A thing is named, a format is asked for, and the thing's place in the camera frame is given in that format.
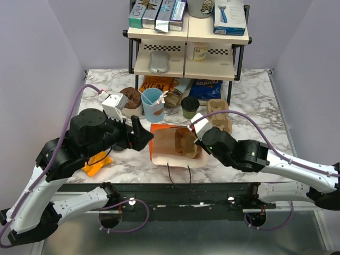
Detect orange paper gift bag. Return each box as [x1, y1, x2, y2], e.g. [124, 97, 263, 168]
[149, 123, 209, 183]

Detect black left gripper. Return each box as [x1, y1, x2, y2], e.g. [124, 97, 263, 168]
[83, 109, 155, 160]

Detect purple white toothpaste box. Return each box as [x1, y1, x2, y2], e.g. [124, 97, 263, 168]
[169, 0, 187, 31]

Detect brown and white pouch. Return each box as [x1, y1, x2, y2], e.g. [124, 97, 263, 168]
[120, 87, 143, 117]

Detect olive brown small package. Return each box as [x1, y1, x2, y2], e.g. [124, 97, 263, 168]
[165, 89, 183, 108]

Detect grey cartoon mug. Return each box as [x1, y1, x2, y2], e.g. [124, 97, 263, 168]
[187, 0, 215, 19]

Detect silver blue toothpaste box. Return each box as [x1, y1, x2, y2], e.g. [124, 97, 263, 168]
[155, 0, 175, 33]

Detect light blue cup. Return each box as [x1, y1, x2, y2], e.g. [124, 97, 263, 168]
[141, 88, 165, 123]

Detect black plastic cup lid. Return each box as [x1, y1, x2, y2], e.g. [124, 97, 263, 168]
[181, 96, 200, 112]

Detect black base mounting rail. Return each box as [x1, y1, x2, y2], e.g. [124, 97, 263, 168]
[109, 183, 276, 222]

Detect white printed paper cup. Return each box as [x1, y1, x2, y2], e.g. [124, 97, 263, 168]
[186, 42, 209, 62]

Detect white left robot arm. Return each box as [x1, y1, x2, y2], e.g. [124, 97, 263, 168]
[1, 108, 154, 247]

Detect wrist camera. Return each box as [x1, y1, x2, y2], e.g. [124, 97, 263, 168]
[188, 113, 213, 140]
[99, 90, 128, 122]

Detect blue Doritos chip bag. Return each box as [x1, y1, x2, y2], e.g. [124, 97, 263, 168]
[189, 79, 223, 101]

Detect single brown cup carrier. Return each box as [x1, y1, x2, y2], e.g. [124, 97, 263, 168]
[175, 127, 202, 159]

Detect brown cardboard cup carrier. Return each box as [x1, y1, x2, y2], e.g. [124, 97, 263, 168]
[207, 99, 232, 134]

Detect teal toothpaste box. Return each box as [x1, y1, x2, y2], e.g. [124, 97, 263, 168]
[129, 0, 149, 29]

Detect cream two-tier shelf rack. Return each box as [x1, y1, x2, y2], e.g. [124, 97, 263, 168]
[123, 14, 252, 102]

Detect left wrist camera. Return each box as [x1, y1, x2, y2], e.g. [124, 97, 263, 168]
[99, 90, 128, 122]

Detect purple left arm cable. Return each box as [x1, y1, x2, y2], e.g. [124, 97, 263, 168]
[0, 84, 150, 249]

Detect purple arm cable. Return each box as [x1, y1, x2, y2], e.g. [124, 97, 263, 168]
[0, 84, 150, 249]
[190, 109, 340, 231]

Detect green paper coffee cup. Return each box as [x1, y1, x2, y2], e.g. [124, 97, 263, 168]
[182, 107, 198, 120]

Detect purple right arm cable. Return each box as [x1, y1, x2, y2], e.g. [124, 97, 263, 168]
[190, 109, 340, 231]

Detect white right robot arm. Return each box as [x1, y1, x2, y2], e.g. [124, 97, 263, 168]
[195, 127, 339, 211]

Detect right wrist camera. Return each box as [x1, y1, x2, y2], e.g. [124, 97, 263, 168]
[188, 113, 213, 140]

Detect orange snack bag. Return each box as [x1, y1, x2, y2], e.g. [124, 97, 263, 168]
[139, 75, 179, 92]

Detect blue razor package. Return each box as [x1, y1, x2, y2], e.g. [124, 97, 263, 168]
[213, 0, 247, 36]

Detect orange snack packet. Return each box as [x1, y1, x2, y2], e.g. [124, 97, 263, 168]
[82, 151, 113, 177]

